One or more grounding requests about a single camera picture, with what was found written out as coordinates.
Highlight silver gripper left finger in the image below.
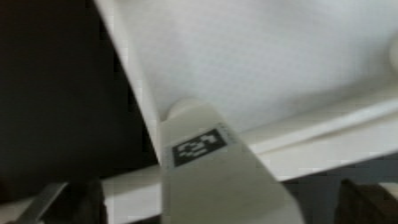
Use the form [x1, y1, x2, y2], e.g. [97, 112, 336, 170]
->
[15, 179, 109, 224]

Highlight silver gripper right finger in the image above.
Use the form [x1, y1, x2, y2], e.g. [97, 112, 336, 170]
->
[335, 179, 398, 224]

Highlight white leg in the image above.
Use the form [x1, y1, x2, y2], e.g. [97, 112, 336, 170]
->
[160, 99, 306, 224]

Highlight white desk top tray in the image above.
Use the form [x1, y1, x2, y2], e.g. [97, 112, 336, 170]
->
[91, 0, 398, 158]

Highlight white front obstacle bar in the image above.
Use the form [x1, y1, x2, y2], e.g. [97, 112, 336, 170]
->
[100, 113, 398, 224]

